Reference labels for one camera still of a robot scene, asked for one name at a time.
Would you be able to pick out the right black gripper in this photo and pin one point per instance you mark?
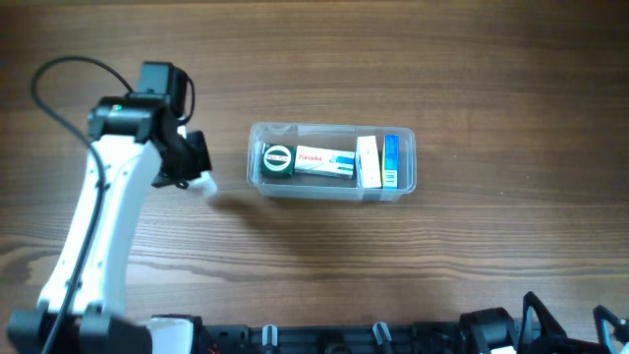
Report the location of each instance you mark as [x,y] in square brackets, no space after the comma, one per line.
[555,342]

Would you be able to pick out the green Zam-Buk box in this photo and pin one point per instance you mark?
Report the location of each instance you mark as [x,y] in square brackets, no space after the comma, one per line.
[277,161]

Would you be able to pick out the white medicine box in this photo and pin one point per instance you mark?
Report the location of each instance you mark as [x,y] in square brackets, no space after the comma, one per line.
[367,163]

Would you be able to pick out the white Panadol box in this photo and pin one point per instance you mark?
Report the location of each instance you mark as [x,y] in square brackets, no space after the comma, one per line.
[325,162]

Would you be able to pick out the clear plastic container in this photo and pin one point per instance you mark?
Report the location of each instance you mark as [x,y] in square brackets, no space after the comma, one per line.
[339,137]

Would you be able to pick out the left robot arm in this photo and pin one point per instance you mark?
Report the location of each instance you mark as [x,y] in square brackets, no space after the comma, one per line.
[134,142]

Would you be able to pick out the blue medicine box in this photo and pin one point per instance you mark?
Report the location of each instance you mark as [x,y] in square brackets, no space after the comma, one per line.
[390,162]

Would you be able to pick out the small white bottle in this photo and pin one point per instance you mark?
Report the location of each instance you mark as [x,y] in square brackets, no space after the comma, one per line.
[205,185]

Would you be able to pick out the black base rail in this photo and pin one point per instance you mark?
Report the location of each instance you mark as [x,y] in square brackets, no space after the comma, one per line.
[418,338]

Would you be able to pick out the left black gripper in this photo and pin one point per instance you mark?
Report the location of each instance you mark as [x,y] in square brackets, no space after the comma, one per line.
[198,154]

